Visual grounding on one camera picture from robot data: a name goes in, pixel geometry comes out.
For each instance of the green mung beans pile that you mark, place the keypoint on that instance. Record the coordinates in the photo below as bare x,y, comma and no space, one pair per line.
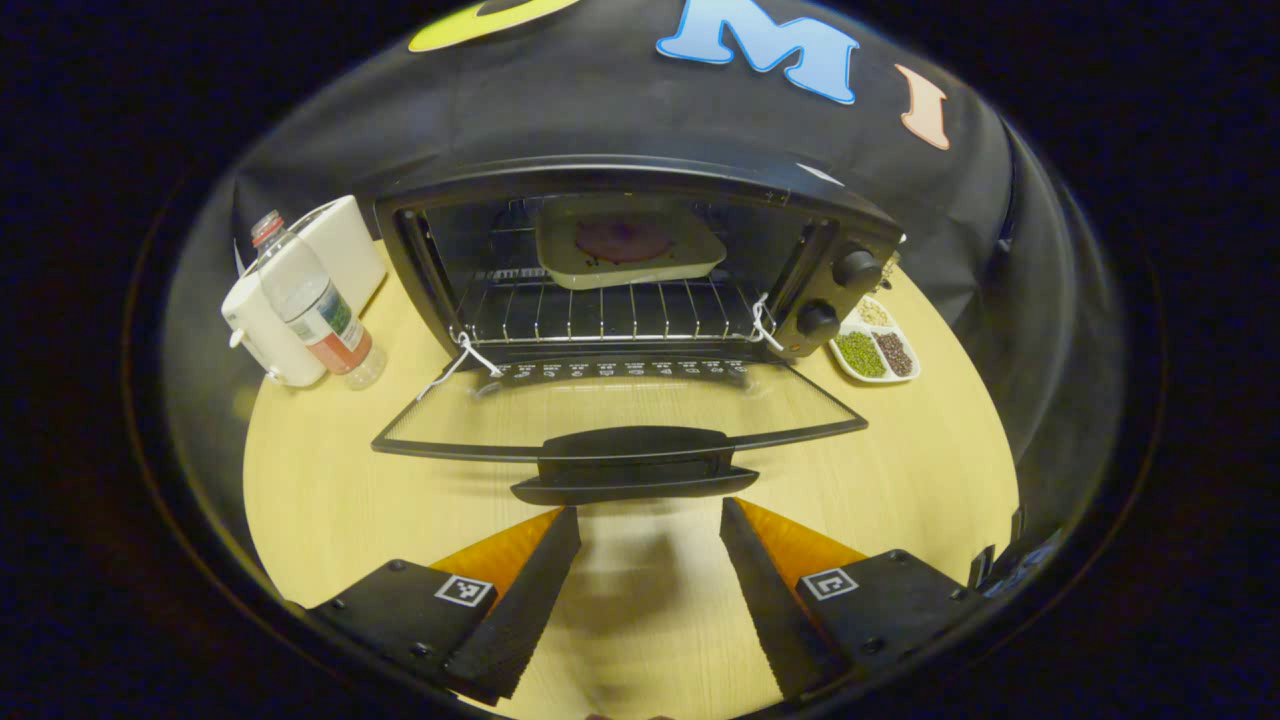
860,353

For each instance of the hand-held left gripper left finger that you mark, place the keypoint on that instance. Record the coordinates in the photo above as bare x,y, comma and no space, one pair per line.
530,600

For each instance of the pink ham slice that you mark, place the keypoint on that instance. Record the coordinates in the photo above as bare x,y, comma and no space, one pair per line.
622,240

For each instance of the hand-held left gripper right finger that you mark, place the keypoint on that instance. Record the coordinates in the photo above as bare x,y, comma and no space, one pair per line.
765,600

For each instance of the white divided bean tray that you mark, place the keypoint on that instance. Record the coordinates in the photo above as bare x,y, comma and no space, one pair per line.
848,368

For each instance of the yellow soybeans pile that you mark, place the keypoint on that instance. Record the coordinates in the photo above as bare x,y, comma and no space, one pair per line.
874,313

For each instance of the dark red beans pile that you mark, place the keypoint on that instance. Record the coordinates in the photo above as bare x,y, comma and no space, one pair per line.
895,352

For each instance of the black electric oven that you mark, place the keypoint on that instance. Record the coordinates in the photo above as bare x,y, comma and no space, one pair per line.
620,175

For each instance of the cream square plate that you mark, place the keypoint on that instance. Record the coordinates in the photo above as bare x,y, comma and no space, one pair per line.
650,268

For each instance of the clear plastic water bottle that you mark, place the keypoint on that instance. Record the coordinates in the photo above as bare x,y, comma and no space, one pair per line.
310,300

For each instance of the black backdrop cloth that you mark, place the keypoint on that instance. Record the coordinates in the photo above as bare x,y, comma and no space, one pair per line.
600,100

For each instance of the white toaster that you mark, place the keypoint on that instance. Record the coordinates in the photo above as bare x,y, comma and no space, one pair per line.
340,250

